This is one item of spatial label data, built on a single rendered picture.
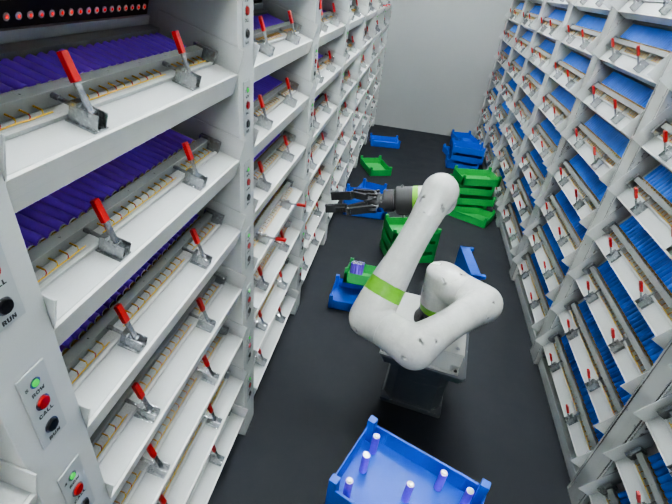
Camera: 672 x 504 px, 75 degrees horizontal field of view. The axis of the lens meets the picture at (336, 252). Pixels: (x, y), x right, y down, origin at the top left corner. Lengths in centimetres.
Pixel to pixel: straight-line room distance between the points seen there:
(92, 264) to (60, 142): 19
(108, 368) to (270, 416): 108
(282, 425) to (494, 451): 81
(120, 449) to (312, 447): 92
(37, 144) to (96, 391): 39
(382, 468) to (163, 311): 63
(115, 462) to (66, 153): 57
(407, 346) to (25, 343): 87
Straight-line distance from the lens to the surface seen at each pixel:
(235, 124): 105
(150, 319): 89
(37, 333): 61
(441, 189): 128
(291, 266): 202
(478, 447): 190
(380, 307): 126
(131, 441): 97
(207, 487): 156
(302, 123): 175
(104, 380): 81
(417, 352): 119
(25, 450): 67
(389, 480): 115
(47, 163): 57
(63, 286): 68
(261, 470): 170
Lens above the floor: 146
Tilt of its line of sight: 32 degrees down
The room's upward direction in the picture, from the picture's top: 7 degrees clockwise
